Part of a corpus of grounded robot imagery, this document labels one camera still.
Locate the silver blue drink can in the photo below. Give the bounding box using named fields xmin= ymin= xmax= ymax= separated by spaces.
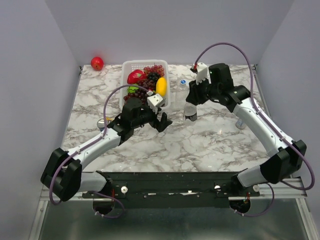
xmin=235 ymin=118 xmax=246 ymax=130

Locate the blue white bottle cap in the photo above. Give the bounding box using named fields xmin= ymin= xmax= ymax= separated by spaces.
xmin=179 ymin=79 xmax=187 ymax=85

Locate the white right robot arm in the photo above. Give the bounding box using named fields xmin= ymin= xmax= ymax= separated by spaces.
xmin=186 ymin=63 xmax=307 ymax=196

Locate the yellow mango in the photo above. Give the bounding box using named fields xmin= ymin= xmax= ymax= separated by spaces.
xmin=155 ymin=77 xmax=167 ymax=97

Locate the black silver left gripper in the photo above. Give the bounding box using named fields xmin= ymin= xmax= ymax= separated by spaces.
xmin=132 ymin=96 xmax=173 ymax=133

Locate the red bull can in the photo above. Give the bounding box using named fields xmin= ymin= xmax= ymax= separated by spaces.
xmin=96 ymin=118 xmax=107 ymax=132

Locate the red apple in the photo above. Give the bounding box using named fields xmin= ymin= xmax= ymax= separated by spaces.
xmin=90 ymin=56 xmax=104 ymax=71

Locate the red dragon fruit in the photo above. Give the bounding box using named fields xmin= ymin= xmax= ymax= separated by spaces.
xmin=127 ymin=69 xmax=147 ymax=85

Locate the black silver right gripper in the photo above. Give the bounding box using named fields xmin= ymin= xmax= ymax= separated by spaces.
xmin=185 ymin=75 xmax=220 ymax=106

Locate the clear plastic bottle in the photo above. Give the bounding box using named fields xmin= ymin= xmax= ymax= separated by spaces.
xmin=174 ymin=82 xmax=189 ymax=111

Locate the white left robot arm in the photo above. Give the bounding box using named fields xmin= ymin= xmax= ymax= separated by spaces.
xmin=40 ymin=93 xmax=172 ymax=205

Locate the dark grape bunch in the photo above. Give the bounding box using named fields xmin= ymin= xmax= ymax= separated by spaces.
xmin=147 ymin=72 xmax=162 ymax=83

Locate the clear bottle dark label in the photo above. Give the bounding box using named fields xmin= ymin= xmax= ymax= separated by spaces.
xmin=183 ymin=102 xmax=198 ymax=122

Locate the white plastic fruit basket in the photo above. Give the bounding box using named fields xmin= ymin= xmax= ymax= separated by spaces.
xmin=119 ymin=59 xmax=171 ymax=111

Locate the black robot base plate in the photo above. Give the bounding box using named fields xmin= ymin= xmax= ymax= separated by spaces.
xmin=82 ymin=171 xmax=292 ymax=210

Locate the red grape bunch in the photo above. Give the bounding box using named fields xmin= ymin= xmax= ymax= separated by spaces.
xmin=123 ymin=64 xmax=165 ymax=105

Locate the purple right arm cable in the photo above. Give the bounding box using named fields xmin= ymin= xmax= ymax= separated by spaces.
xmin=192 ymin=42 xmax=315 ymax=218

